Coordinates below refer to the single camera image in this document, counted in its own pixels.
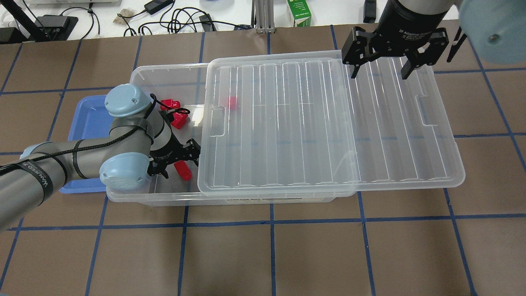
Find green white carton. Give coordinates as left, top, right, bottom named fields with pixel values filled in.
left=286, top=0, right=312, bottom=28

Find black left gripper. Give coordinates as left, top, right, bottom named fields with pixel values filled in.
left=148, top=134, right=201, bottom=179

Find black power adapter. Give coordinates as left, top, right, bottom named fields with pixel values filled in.
left=143, top=0, right=174, bottom=15

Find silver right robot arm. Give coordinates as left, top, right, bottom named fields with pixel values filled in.
left=341, top=0, right=526, bottom=79

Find clear plastic box lid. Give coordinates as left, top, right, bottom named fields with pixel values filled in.
left=197, top=50, right=466, bottom=197

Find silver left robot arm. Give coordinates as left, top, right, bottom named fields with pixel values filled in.
left=0, top=83, right=201, bottom=231

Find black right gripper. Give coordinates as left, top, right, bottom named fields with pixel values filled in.
left=342, top=0, right=449, bottom=79

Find blue plastic tray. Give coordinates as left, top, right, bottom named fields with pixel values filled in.
left=59, top=95, right=113, bottom=194

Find aluminium frame post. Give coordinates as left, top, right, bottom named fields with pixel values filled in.
left=251, top=0, right=275, bottom=34

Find clear plastic storage box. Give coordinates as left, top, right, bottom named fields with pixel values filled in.
left=106, top=62, right=354, bottom=206

